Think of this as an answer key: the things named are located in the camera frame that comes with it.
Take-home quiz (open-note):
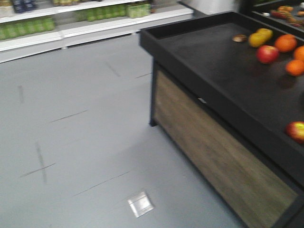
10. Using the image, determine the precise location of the white store shelving unit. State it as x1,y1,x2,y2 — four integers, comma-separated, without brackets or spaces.
0,0,193,63

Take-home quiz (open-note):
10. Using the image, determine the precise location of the black wooden produce display stand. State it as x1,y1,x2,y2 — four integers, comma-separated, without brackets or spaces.
140,0,304,228

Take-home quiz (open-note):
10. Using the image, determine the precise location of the metal floor outlet plate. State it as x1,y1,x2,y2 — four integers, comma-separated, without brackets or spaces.
127,191,155,218

